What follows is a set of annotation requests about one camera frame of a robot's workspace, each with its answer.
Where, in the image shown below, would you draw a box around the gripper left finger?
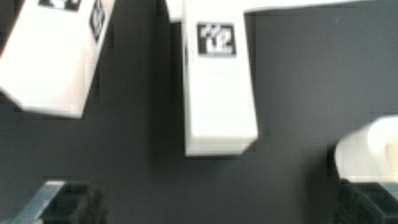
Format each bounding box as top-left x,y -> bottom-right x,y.
5,180 -> 104,224

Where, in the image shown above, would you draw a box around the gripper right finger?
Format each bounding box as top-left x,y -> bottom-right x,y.
335,181 -> 398,224

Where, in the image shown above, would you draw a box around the white desk leg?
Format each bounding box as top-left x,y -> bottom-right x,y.
180,0 -> 257,156
0,0 -> 115,118

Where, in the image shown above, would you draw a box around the white desk top tray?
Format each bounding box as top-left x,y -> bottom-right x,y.
333,115 -> 398,183

